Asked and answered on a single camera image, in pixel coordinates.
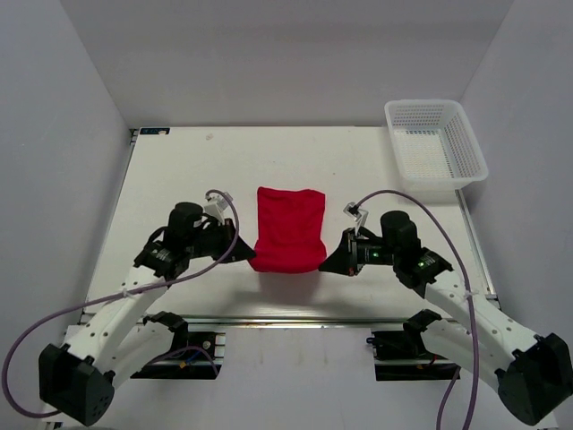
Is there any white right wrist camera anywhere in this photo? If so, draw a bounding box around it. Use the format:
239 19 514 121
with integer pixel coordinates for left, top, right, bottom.
343 202 369 236

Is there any aluminium table edge rail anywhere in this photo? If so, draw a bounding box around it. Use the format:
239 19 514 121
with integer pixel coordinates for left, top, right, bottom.
78 313 465 331

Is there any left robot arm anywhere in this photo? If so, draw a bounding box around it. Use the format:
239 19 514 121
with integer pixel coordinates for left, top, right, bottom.
38 191 255 426

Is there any white plastic mesh basket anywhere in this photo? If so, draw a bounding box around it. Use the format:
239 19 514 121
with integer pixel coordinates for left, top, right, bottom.
384 99 489 194

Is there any red t shirt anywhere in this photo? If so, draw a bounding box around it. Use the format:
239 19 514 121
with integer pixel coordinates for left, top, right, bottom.
249 187 326 274

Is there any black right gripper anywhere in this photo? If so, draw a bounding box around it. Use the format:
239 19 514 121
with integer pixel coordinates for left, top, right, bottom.
320 227 400 276

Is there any small label sticker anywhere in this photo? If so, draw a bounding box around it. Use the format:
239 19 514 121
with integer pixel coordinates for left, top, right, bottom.
139 127 170 135

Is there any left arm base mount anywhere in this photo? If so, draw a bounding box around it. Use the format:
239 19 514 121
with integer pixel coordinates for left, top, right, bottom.
131 312 226 381

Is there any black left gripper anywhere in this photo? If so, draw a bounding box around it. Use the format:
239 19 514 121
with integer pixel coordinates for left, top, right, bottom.
186 218 257 263

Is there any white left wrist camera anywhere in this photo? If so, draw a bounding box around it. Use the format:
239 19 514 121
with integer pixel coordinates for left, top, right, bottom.
203 189 235 225

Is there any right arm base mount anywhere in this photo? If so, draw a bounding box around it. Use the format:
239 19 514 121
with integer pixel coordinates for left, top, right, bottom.
365 309 458 382

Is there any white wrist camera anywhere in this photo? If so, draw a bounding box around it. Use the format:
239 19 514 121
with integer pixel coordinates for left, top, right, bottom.
343 202 369 236
203 189 235 225

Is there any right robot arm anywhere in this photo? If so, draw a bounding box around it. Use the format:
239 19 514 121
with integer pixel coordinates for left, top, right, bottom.
319 211 572 426

